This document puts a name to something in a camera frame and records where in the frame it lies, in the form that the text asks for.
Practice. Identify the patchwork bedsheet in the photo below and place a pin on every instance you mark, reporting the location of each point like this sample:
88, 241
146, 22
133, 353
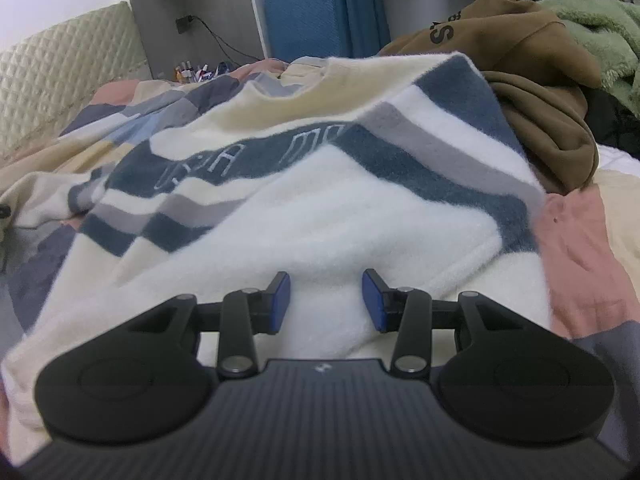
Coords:
575, 240

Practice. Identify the cream quilted headboard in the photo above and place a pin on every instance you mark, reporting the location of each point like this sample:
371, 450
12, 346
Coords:
65, 60

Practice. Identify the white blue striped sweater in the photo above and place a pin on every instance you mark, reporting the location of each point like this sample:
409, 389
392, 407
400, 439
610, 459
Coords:
350, 210

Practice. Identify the blue curtain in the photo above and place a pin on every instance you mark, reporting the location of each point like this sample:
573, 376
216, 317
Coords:
360, 5

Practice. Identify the cluster of small bottles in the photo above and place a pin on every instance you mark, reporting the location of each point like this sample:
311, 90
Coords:
195, 72

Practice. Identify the green fleece jacket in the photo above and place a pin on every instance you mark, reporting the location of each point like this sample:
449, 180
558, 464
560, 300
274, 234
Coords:
600, 35

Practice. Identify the blue padded board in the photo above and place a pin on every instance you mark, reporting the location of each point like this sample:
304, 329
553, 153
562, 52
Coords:
300, 20

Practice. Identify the white printed cloth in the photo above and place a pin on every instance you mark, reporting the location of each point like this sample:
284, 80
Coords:
620, 160

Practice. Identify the black garment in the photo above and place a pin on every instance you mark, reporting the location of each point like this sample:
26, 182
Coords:
615, 125

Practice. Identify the brown hoodie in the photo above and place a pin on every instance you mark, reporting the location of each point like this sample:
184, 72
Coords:
540, 110

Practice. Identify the black power adapter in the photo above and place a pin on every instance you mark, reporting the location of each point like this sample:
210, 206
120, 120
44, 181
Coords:
184, 25

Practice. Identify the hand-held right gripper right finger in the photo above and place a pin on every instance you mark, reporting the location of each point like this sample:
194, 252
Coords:
372, 302

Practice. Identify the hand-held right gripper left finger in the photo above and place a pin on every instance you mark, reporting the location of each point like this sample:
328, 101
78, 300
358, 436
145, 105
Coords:
281, 305

